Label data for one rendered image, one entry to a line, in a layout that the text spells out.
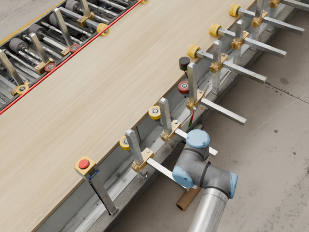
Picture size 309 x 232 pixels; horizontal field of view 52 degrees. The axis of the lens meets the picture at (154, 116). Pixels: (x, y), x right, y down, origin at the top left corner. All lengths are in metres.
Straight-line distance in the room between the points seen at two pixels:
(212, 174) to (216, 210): 0.13
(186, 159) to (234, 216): 1.35
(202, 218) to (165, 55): 1.32
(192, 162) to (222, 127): 1.68
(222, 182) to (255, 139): 1.69
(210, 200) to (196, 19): 1.59
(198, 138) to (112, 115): 0.78
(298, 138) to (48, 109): 1.98
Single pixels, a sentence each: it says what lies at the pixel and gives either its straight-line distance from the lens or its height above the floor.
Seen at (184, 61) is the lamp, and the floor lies 1.17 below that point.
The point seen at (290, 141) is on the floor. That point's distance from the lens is 2.86.
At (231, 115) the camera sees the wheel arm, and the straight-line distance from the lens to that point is 1.86.
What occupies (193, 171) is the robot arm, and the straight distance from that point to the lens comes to 1.18.
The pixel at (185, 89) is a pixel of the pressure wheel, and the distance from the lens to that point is 1.92.
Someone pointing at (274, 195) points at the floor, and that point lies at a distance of 2.60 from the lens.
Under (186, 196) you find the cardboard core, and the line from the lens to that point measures 2.45.
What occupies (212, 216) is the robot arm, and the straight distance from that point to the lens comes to 1.10.
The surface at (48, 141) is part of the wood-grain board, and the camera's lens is 1.91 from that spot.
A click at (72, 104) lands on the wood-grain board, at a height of 0.90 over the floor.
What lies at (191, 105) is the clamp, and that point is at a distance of 1.89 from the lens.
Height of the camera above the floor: 2.34
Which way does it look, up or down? 52 degrees down
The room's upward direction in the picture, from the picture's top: 12 degrees counter-clockwise
